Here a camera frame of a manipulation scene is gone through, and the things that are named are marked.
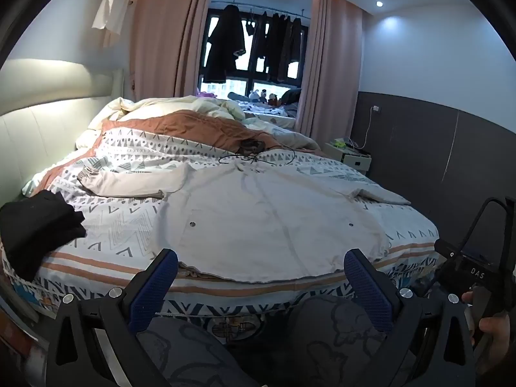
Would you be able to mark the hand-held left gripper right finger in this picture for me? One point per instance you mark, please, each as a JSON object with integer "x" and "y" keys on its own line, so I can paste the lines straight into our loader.
{"x": 365, "y": 286}

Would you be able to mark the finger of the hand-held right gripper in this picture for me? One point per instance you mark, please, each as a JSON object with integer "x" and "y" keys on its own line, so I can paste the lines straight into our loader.
{"x": 479, "y": 217}

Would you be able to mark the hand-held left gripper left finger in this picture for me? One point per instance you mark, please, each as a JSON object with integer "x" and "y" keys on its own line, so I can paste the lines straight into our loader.
{"x": 155, "y": 286}

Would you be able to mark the beige jacket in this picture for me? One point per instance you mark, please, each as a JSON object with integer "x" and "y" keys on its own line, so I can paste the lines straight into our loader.
{"x": 262, "y": 225}

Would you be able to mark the black folded clothes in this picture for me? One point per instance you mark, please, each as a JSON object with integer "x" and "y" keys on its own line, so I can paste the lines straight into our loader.
{"x": 36, "y": 229}

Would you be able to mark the person's right hand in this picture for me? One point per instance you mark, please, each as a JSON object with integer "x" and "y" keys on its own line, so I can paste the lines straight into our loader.
{"x": 496, "y": 330}

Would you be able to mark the patterned duvet cover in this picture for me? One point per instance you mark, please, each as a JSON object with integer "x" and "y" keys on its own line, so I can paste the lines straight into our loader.
{"x": 121, "y": 217}

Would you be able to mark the person's left leg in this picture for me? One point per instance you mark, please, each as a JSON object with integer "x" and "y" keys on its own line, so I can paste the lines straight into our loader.
{"x": 193, "y": 354}

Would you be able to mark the white nightstand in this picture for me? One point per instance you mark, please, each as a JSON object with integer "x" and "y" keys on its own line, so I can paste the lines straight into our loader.
{"x": 354, "y": 161}

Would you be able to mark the green yellow small object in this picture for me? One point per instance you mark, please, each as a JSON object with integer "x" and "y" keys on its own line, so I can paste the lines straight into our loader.
{"x": 338, "y": 143}

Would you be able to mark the cream quilt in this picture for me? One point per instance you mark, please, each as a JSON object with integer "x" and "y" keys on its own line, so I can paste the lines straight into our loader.
{"x": 161, "y": 105}

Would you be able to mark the white padded headboard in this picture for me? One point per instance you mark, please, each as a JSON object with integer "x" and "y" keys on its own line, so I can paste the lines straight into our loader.
{"x": 40, "y": 129}

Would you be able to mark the purple plush toy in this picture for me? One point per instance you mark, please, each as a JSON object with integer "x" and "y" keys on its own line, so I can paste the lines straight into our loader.
{"x": 206, "y": 94}

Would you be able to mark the printed window seat blanket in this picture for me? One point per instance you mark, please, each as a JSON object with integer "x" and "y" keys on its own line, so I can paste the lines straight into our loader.
{"x": 266, "y": 111}

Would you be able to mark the dark pillow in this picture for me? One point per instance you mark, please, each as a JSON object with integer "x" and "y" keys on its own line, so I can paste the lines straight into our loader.
{"x": 291, "y": 96}

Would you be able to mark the teal bolster pillow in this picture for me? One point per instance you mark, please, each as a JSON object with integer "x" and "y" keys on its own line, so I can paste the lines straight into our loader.
{"x": 238, "y": 96}

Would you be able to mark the brown plush toy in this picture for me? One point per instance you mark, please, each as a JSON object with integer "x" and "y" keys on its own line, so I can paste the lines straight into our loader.
{"x": 274, "y": 100}

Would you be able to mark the pink curtain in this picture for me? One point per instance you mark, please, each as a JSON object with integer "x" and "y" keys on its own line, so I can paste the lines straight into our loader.
{"x": 161, "y": 28}
{"x": 330, "y": 68}

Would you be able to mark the white grey plush toy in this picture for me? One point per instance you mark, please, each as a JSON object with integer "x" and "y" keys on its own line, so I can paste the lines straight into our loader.
{"x": 254, "y": 96}

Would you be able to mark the black white plush toy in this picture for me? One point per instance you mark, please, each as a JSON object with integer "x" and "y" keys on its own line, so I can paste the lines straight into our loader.
{"x": 264, "y": 96}

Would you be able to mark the black hanging coat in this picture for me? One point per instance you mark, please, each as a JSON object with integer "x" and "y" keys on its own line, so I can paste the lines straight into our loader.
{"x": 223, "y": 48}

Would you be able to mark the dark hanging jacket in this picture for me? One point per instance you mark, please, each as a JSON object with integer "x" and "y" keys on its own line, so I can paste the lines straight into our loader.
{"x": 276, "y": 44}

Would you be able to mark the white hanging shirt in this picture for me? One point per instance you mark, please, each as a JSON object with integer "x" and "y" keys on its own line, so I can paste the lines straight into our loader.
{"x": 115, "y": 4}

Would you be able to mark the metal clothes rail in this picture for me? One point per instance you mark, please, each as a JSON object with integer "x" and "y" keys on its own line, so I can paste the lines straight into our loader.
{"x": 258, "y": 8}

